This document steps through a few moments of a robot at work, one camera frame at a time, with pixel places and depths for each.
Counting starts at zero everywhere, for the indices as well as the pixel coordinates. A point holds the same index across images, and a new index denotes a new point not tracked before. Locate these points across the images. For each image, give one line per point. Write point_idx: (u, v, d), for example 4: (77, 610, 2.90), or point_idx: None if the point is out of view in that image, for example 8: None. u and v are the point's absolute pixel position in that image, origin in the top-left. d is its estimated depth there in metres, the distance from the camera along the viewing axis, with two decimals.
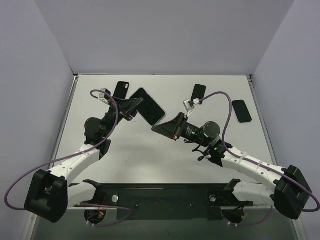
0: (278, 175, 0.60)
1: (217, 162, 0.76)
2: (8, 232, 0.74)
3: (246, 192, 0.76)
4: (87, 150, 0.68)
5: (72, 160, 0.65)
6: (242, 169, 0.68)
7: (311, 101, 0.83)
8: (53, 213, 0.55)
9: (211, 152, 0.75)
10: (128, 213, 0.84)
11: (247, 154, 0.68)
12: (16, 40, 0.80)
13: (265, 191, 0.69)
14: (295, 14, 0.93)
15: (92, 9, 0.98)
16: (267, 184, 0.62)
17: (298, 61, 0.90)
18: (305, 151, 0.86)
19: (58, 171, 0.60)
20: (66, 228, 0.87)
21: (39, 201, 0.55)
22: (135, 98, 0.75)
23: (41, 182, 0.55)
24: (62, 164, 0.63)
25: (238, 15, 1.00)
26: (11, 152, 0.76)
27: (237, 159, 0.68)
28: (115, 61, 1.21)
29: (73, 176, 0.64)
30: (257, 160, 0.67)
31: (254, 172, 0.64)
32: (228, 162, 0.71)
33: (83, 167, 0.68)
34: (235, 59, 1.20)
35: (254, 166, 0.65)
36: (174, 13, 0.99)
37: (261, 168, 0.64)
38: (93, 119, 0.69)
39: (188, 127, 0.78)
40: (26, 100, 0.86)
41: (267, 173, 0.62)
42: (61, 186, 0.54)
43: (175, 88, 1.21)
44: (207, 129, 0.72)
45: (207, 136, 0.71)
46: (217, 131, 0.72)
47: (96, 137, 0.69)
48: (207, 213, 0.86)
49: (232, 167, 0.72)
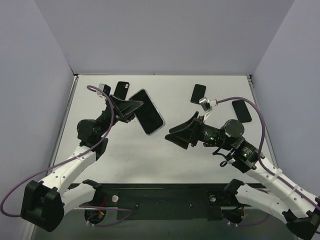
0: (310, 206, 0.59)
1: (242, 169, 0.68)
2: (8, 233, 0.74)
3: (252, 199, 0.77)
4: (81, 154, 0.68)
5: (66, 167, 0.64)
6: (270, 186, 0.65)
7: (312, 101, 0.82)
8: (48, 222, 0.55)
9: (236, 156, 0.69)
10: (128, 214, 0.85)
11: (281, 173, 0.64)
12: (16, 40, 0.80)
13: (276, 205, 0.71)
14: (295, 14, 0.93)
15: (92, 9, 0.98)
16: (294, 208, 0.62)
17: (299, 61, 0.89)
18: (305, 151, 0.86)
19: (51, 181, 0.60)
20: (66, 228, 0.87)
21: (34, 210, 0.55)
22: (133, 102, 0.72)
23: (33, 193, 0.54)
24: (55, 173, 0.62)
25: (238, 14, 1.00)
26: (11, 153, 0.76)
27: (270, 176, 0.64)
28: (115, 61, 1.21)
29: (68, 183, 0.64)
30: (290, 181, 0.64)
31: (286, 195, 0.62)
32: (256, 175, 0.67)
33: (78, 171, 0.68)
34: (235, 59, 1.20)
35: (288, 189, 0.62)
36: (174, 13, 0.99)
37: (295, 192, 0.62)
38: (85, 121, 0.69)
39: (206, 131, 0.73)
40: (26, 100, 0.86)
41: (300, 201, 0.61)
42: (53, 198, 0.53)
43: (174, 89, 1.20)
44: (229, 128, 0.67)
45: (229, 135, 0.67)
46: (241, 129, 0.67)
47: (90, 139, 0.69)
48: (208, 213, 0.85)
49: (257, 179, 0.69)
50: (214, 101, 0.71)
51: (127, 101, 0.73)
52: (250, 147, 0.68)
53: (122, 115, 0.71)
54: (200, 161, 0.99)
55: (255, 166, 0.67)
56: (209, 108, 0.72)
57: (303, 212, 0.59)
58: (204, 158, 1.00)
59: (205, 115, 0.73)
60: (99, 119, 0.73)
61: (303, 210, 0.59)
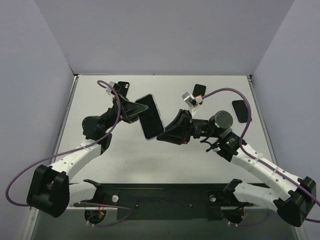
0: (293, 186, 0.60)
1: (226, 157, 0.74)
2: (7, 233, 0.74)
3: (248, 194, 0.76)
4: (88, 145, 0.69)
5: (74, 154, 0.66)
6: (254, 171, 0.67)
7: (311, 100, 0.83)
8: (55, 207, 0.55)
9: (221, 145, 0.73)
10: (128, 213, 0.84)
11: (262, 157, 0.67)
12: (16, 40, 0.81)
13: (268, 196, 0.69)
14: (295, 14, 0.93)
15: (92, 9, 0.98)
16: (278, 191, 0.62)
17: (299, 60, 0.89)
18: (305, 151, 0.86)
19: (60, 167, 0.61)
20: (65, 228, 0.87)
21: (41, 195, 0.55)
22: (139, 105, 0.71)
23: (42, 177, 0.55)
24: (63, 159, 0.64)
25: (238, 15, 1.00)
26: (11, 152, 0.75)
27: (251, 160, 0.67)
28: (115, 61, 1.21)
29: (75, 170, 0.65)
30: (272, 164, 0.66)
31: (268, 177, 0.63)
32: (240, 161, 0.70)
33: (85, 161, 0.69)
34: (235, 59, 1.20)
35: (270, 171, 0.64)
36: (174, 13, 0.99)
37: (276, 175, 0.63)
38: (90, 118, 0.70)
39: (196, 126, 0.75)
40: (26, 99, 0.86)
41: (282, 181, 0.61)
42: (62, 180, 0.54)
43: (175, 89, 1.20)
44: (219, 119, 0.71)
45: (218, 126, 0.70)
46: (229, 121, 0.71)
47: (95, 135, 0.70)
48: (207, 213, 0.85)
49: (242, 166, 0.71)
50: (199, 97, 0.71)
51: (134, 102, 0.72)
52: (234, 136, 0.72)
53: (126, 116, 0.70)
54: (200, 161, 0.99)
55: (238, 151, 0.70)
56: (195, 104, 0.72)
57: (285, 192, 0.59)
58: (204, 158, 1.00)
59: (193, 110, 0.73)
60: (103, 116, 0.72)
61: (285, 190, 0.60)
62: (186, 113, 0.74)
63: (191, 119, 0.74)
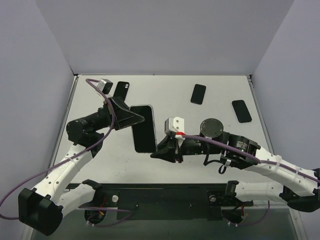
0: (313, 182, 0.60)
1: (240, 166, 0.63)
2: (8, 234, 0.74)
3: (250, 194, 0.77)
4: (75, 155, 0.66)
5: (59, 170, 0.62)
6: (274, 175, 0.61)
7: (311, 100, 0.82)
8: (45, 226, 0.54)
9: (230, 156, 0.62)
10: (128, 214, 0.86)
11: (280, 159, 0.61)
12: (16, 41, 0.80)
13: (271, 190, 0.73)
14: (296, 13, 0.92)
15: (92, 9, 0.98)
16: (298, 189, 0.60)
17: (299, 60, 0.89)
18: (304, 150, 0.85)
19: (44, 189, 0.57)
20: (65, 228, 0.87)
21: (31, 216, 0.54)
22: (134, 115, 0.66)
23: (27, 201, 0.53)
24: (48, 178, 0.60)
25: (238, 15, 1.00)
26: (10, 153, 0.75)
27: (272, 166, 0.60)
28: (115, 61, 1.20)
29: (63, 186, 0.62)
30: (289, 164, 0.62)
31: (292, 181, 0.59)
32: (258, 168, 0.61)
33: (73, 173, 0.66)
34: (235, 59, 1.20)
35: (291, 173, 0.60)
36: (173, 13, 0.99)
37: (297, 175, 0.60)
38: (75, 122, 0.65)
39: (187, 150, 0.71)
40: (26, 100, 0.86)
41: (304, 181, 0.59)
42: (47, 206, 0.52)
43: (175, 89, 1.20)
44: (207, 131, 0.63)
45: (210, 138, 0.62)
46: (219, 126, 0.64)
47: (81, 141, 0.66)
48: (207, 213, 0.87)
49: (259, 172, 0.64)
50: (180, 136, 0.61)
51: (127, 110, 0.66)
52: (240, 139, 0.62)
53: (120, 126, 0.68)
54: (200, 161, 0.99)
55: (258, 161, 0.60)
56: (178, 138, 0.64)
57: (310, 192, 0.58)
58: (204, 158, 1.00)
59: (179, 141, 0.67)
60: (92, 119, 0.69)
61: (309, 190, 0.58)
62: (172, 142, 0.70)
63: (177, 149, 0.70)
